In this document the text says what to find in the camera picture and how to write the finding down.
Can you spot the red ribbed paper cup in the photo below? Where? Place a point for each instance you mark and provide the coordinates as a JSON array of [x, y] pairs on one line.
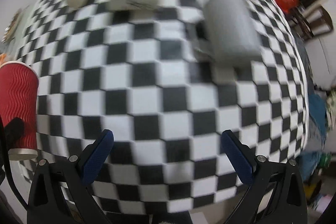
[[19, 88]]

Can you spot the plate with snacks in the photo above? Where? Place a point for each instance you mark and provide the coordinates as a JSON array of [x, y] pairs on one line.
[[12, 27]]

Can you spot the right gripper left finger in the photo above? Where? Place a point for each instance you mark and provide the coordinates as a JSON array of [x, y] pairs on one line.
[[46, 200]]

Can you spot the grey mug with handle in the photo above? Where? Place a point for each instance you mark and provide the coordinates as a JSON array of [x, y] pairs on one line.
[[226, 34]]

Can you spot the wooden chair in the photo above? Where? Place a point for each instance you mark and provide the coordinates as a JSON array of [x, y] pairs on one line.
[[315, 24]]

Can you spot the checkered black white tablecloth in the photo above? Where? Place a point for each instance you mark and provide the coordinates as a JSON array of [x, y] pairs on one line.
[[134, 72]]

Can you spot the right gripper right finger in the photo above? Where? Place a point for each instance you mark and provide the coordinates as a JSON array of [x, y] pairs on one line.
[[275, 191]]

